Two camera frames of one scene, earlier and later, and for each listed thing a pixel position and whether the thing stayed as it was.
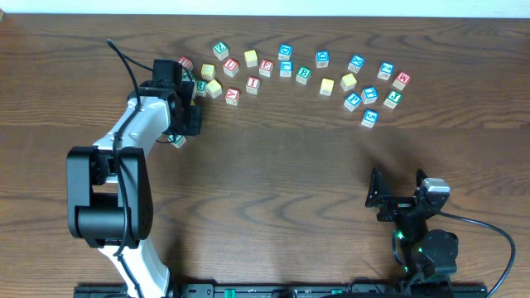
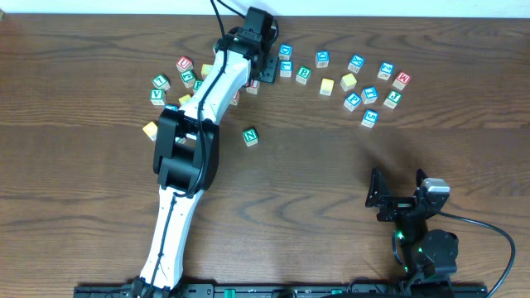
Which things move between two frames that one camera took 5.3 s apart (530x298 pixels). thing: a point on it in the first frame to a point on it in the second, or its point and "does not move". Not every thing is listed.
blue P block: x=352 y=102 does not move
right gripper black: x=401 y=207 does not move
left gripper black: x=192 y=114 to x=269 y=67
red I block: x=252 y=84 does not move
